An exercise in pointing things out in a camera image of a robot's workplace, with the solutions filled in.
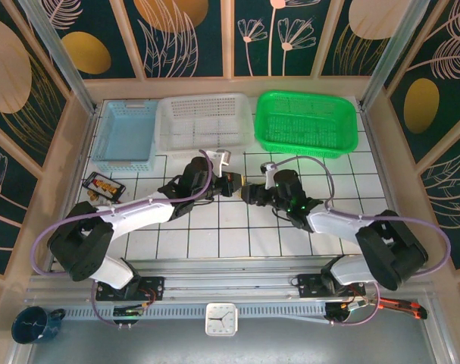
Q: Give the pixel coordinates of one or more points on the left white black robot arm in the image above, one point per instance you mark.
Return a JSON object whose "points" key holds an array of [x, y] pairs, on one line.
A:
{"points": [[138, 216]]}

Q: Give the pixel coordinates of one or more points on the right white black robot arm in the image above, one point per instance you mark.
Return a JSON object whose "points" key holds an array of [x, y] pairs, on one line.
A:
{"points": [[335, 221]]}

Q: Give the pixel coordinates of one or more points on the white plastic basket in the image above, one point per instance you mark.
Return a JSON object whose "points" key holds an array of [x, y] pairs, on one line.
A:
{"points": [[203, 121]]}

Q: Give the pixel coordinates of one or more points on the green plastic basket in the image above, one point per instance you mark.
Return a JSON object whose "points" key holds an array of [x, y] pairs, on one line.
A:
{"points": [[305, 121]]}

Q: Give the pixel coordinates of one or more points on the light blue plastic basket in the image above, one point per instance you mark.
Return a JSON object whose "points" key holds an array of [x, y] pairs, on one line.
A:
{"points": [[123, 132]]}

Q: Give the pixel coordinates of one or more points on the black case with brass parts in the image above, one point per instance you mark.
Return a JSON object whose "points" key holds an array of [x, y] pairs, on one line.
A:
{"points": [[104, 186]]}

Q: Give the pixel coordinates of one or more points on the loose brass parts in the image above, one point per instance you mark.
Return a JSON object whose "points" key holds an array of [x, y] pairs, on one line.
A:
{"points": [[92, 196]]}

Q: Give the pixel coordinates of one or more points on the white square clock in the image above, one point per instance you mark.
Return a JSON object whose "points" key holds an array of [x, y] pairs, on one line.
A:
{"points": [[221, 318]]}

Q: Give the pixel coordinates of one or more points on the black controller board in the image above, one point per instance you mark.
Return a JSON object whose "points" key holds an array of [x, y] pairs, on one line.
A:
{"points": [[127, 311], [335, 311]]}

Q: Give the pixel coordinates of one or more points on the dark blue mug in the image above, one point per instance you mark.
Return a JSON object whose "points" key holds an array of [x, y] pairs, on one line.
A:
{"points": [[29, 326]]}

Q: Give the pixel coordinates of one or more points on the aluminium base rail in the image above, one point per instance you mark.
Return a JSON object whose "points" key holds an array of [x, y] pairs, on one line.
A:
{"points": [[229, 280]]}

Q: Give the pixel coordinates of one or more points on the aluminium frame post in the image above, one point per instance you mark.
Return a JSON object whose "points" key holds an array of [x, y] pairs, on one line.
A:
{"points": [[63, 57], [392, 57]]}

